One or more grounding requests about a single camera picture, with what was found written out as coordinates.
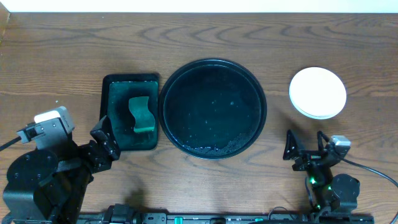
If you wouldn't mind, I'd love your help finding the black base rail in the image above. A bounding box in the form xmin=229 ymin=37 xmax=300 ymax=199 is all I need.
xmin=76 ymin=204 xmax=375 ymax=224

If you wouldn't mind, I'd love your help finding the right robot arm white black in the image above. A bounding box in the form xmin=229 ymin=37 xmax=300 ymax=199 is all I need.
xmin=282 ymin=130 xmax=360 ymax=214

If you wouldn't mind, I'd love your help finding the green and yellow sponge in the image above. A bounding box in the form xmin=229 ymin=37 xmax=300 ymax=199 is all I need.
xmin=129 ymin=96 xmax=155 ymax=133

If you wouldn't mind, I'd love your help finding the white plate with green stain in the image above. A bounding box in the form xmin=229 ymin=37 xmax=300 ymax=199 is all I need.
xmin=289 ymin=67 xmax=347 ymax=110

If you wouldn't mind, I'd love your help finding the round black tray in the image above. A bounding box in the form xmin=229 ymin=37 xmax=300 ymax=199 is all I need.
xmin=159 ymin=58 xmax=267 ymax=160

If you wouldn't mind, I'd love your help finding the rectangular dark green tray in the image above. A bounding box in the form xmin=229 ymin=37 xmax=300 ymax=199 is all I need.
xmin=100 ymin=73 xmax=159 ymax=151

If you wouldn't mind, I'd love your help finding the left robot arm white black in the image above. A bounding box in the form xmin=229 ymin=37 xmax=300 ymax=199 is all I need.
xmin=2 ymin=116 xmax=121 ymax=223

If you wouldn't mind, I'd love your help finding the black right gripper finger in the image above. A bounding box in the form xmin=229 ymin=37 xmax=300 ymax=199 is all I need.
xmin=317 ymin=131 xmax=330 ymax=151
xmin=282 ymin=129 xmax=305 ymax=161

